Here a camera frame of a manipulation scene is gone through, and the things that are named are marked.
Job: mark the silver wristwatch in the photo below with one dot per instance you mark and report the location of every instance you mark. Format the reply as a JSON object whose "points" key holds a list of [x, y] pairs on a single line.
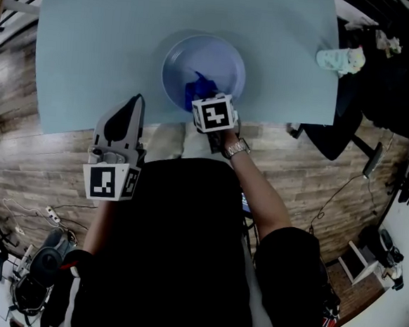
{"points": [[236, 148]]}

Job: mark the person's light trousers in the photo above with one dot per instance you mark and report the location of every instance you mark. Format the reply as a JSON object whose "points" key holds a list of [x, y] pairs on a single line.
{"points": [[165, 142]]}

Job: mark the white power strip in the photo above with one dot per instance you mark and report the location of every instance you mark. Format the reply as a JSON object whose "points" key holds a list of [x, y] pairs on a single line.
{"points": [[52, 214]]}

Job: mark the person's left forearm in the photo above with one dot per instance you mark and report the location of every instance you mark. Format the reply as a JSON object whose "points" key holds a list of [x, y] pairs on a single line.
{"points": [[99, 226]]}

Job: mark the small white bouquet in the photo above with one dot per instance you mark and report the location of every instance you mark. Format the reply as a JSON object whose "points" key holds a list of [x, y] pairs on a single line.
{"points": [[388, 43]]}

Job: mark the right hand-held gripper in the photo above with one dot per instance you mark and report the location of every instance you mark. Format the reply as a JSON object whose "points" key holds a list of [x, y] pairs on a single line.
{"points": [[215, 114]]}

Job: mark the small lit screen device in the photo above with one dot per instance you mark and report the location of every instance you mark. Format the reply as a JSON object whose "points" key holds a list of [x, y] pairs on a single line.
{"points": [[246, 202]]}

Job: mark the black stand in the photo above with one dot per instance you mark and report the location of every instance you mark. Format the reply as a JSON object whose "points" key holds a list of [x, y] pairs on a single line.
{"points": [[405, 187]]}

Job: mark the white open shelf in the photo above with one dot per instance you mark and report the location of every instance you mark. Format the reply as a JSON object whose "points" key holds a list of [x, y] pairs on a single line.
{"points": [[357, 264]]}

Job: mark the black office chair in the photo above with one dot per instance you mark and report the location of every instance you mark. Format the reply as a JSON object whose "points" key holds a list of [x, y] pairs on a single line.
{"points": [[396, 104], [336, 141], [45, 263]]}

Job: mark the blue cloth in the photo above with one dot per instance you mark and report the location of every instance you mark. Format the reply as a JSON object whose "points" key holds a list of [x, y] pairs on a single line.
{"points": [[200, 86]]}

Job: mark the black bag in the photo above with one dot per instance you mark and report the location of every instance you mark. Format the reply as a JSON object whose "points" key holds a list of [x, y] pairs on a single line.
{"points": [[383, 247]]}

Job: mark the white patterned plush toy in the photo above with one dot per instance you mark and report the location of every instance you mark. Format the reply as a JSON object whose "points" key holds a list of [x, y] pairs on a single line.
{"points": [[336, 60]]}

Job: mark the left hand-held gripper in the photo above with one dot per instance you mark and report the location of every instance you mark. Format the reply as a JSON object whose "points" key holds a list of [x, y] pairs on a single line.
{"points": [[102, 183]]}

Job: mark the person's right forearm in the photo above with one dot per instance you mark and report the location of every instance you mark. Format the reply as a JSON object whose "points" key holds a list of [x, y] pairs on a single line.
{"points": [[262, 195]]}

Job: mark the person's black shirt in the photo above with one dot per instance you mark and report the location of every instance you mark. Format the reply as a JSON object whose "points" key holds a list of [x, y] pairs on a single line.
{"points": [[176, 249]]}

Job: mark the big light blue plate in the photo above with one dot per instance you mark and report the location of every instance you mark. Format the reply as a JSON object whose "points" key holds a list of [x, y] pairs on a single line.
{"points": [[206, 55]]}

